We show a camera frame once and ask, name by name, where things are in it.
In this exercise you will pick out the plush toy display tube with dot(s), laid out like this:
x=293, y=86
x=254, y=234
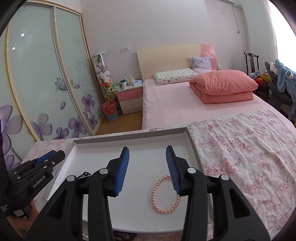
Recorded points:
x=103, y=76

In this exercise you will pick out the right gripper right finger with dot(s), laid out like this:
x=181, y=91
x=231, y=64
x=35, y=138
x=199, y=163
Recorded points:
x=233, y=216

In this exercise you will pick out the pink bed sheet mattress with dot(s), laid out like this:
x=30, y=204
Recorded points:
x=173, y=104

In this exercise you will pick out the person's left hand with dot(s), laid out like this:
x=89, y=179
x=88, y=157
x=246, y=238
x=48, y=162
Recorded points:
x=21, y=225

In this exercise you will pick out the blue plush garment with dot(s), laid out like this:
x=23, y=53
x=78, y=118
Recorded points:
x=283, y=82

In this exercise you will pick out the purple patterned pillow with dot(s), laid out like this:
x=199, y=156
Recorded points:
x=201, y=65

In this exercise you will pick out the floral white pillow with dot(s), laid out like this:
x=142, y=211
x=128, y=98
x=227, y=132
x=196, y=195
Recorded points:
x=174, y=76

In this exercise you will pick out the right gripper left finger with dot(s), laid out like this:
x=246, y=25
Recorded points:
x=61, y=217

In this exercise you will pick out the cream pink headboard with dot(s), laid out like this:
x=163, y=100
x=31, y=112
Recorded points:
x=171, y=57

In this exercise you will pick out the pink nightstand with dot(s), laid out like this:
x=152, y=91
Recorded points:
x=130, y=99

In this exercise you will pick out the sliding floral wardrobe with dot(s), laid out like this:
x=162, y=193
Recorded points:
x=48, y=87

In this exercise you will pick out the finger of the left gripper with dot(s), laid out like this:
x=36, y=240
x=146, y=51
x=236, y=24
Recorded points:
x=46, y=160
x=42, y=159

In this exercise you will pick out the folded coral duvet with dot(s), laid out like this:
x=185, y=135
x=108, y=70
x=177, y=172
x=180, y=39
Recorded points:
x=223, y=86

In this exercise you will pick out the black wooden chair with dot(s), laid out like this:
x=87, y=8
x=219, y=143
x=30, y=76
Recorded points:
x=252, y=70

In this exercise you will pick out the white mug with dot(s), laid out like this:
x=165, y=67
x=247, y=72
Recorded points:
x=124, y=84

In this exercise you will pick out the grey cardboard tray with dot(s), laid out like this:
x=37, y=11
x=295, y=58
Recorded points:
x=132, y=210

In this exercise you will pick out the floral pink bedspread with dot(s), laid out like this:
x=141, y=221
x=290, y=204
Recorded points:
x=256, y=149

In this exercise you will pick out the red lined waste bin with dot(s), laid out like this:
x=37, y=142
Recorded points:
x=110, y=110

